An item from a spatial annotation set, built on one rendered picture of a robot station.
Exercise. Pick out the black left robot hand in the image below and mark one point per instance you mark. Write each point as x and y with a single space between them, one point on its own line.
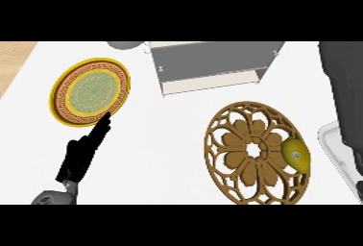
84 148

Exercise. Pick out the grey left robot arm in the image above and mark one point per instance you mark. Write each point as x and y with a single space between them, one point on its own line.
57 194

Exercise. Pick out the brown round openwork placemat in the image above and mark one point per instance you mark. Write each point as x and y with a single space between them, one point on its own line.
252 153

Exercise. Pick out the grey tiered shelf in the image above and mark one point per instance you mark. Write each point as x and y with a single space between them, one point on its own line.
212 65

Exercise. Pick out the yellow-green pear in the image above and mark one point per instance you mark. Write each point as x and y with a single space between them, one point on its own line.
296 155

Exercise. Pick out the yellow patterned round plate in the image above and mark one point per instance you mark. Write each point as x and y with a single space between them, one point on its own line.
90 91

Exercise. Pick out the grey round object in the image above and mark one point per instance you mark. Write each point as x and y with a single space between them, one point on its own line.
124 44

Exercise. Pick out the white tray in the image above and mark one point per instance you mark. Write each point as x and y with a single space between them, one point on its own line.
336 150

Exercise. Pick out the dark grey appliance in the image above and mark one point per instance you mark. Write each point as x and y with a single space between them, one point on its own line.
344 96

